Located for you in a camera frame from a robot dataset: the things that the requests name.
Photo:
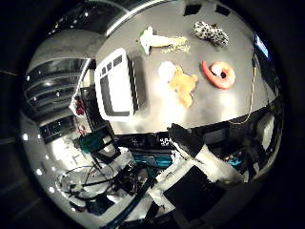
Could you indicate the small red object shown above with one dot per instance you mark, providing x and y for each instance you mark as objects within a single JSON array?
[{"x": 79, "y": 106}]

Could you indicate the computer monitor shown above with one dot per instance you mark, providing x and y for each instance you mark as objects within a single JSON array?
[{"x": 261, "y": 46}]

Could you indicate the orange and white plush toy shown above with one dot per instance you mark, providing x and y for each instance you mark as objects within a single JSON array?
[{"x": 182, "y": 84}]

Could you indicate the brown speckled item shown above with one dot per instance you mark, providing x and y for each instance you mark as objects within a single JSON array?
[{"x": 211, "y": 33}]

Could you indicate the orange shrimp plush toy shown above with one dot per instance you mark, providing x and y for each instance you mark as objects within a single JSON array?
[{"x": 219, "y": 83}]

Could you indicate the teal fabric object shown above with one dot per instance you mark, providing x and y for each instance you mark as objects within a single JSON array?
[{"x": 92, "y": 141}]

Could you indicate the white plastic basket container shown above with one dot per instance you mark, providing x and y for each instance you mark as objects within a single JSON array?
[{"x": 119, "y": 86}]

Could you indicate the corn cob plush toy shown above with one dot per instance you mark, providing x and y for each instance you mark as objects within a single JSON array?
[{"x": 152, "y": 40}]

